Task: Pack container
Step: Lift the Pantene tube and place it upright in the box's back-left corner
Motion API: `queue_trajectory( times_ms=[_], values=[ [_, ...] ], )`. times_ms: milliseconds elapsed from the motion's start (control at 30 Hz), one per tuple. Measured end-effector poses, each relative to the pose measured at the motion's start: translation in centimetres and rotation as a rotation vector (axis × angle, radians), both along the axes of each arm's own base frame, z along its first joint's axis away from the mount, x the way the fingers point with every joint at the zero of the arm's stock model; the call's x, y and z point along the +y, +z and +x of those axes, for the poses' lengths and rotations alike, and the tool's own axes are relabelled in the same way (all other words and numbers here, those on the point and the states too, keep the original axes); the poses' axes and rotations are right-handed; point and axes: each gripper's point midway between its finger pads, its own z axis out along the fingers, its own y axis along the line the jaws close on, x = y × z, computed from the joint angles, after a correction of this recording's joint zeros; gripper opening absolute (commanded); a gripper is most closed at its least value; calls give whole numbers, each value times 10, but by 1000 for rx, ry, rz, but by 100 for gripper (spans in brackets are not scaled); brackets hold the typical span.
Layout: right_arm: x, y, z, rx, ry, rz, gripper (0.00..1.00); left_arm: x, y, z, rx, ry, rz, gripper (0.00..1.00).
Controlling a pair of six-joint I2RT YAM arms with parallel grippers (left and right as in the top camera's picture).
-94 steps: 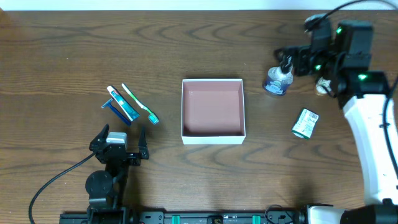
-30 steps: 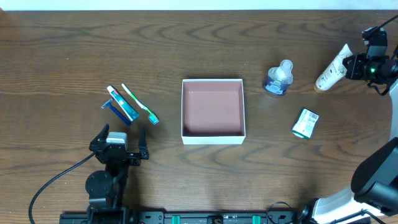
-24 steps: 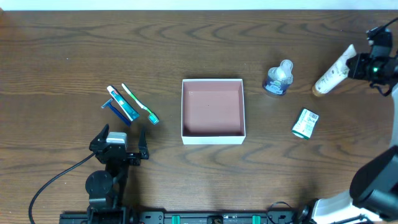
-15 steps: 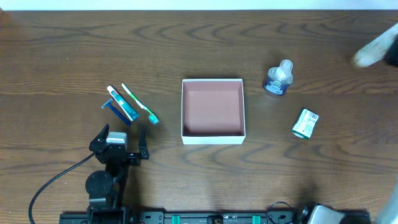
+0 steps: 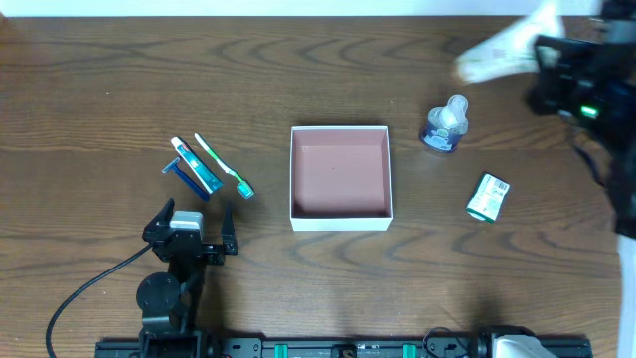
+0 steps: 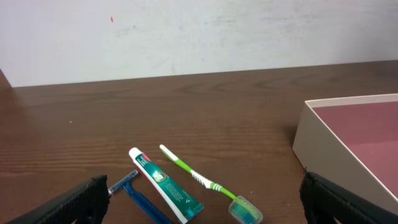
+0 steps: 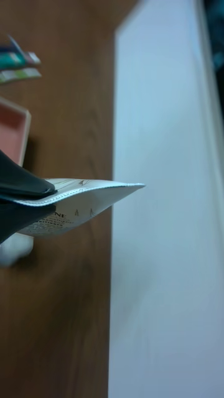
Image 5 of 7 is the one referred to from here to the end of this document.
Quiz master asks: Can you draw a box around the small toothpaste tube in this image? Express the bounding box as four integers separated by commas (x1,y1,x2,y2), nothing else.
170,136,223,194

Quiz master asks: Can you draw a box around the white cardboard box pink inside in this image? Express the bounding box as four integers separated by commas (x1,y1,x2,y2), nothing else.
289,125,394,232

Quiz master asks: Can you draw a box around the white floral lotion tube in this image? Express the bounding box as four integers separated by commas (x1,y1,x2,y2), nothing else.
453,0,565,85

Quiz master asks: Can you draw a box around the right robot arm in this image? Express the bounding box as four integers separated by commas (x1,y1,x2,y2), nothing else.
456,1,635,357

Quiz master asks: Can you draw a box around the blue disposable razor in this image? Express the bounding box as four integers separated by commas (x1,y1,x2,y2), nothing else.
162,157,210,202

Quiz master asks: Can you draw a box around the clear blue sanitizer bottle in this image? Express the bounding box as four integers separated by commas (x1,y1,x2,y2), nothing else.
420,94,469,153

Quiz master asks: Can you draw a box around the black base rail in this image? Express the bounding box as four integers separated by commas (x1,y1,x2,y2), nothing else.
93,333,595,358

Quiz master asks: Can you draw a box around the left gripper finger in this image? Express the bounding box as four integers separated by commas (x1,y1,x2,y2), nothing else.
221,204,239,256
150,198,175,230

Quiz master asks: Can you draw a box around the green white soap packet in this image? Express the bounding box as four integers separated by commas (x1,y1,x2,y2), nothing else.
466,173,510,223

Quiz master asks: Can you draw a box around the green white toothbrush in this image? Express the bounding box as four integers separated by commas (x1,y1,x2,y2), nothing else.
194,132,255,200

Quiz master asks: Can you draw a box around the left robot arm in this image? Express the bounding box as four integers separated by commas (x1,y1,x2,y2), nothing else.
136,199,239,358

